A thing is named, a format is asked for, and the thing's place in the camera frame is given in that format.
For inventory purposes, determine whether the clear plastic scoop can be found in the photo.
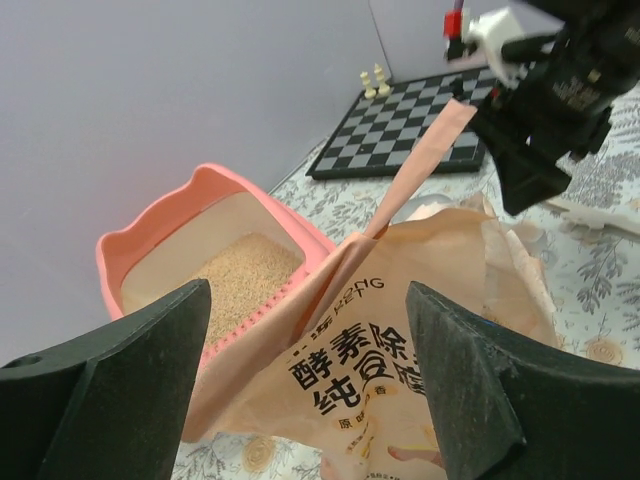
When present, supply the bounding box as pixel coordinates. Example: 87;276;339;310
390;194;459;225

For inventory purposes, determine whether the floral table mat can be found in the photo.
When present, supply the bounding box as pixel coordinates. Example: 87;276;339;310
169;89;640;480

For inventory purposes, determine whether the white plastic bracket piece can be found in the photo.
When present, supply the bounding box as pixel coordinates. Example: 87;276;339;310
543;197;639;236

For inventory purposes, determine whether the black grey chessboard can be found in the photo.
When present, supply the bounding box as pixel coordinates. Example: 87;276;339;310
306;67;495;180

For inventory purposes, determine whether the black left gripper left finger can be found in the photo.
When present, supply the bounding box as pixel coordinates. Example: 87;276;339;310
1;279;211;480

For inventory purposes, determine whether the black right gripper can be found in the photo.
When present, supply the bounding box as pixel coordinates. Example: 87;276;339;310
470;1;639;216

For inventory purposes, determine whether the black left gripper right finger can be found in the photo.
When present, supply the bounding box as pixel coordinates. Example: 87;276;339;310
406;282;639;480

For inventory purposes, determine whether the pink cat litter bag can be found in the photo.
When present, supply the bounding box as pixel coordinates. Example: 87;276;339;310
182;100;557;479

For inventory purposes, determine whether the pink cat litter box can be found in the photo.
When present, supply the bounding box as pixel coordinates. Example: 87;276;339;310
95;164;335;363

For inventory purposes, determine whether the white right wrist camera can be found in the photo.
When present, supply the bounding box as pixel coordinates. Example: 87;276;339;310
443;4;557;90

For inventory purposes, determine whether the cream chess piece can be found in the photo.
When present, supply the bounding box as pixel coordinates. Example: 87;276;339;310
373;64;391;97
360;71;377;100

